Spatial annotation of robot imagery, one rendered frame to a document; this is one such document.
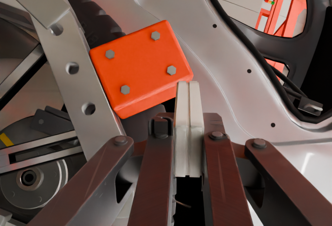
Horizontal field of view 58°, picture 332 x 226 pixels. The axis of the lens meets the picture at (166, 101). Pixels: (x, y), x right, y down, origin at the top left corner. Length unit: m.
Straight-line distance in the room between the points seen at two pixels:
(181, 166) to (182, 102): 0.04
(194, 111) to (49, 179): 0.68
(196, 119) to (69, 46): 0.20
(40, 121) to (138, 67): 0.56
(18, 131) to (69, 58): 0.60
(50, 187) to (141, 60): 0.56
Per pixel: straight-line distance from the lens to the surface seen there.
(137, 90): 0.30
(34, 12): 0.35
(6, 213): 0.32
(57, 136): 0.42
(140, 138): 0.37
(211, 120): 0.17
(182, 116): 0.15
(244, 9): 5.59
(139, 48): 0.31
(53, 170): 0.81
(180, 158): 0.15
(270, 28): 8.26
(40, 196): 0.83
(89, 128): 0.30
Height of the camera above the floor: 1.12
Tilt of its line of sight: 2 degrees down
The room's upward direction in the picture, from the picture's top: 111 degrees clockwise
